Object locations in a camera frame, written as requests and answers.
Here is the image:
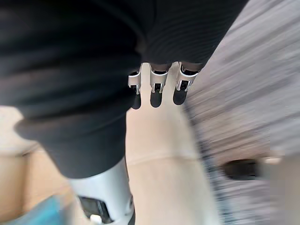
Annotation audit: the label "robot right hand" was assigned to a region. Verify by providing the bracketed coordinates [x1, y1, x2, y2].
[0, 0, 249, 225]

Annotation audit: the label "beige sofa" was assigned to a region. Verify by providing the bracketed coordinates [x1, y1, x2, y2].
[0, 62, 223, 225]

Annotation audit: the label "teal cushion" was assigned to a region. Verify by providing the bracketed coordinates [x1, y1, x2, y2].
[20, 194, 79, 225]

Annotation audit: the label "grey woven rug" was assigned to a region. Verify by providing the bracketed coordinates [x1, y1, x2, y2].
[181, 0, 300, 225]

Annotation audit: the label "dark flat object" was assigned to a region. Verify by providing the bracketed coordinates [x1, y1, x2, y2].
[222, 160, 261, 180]

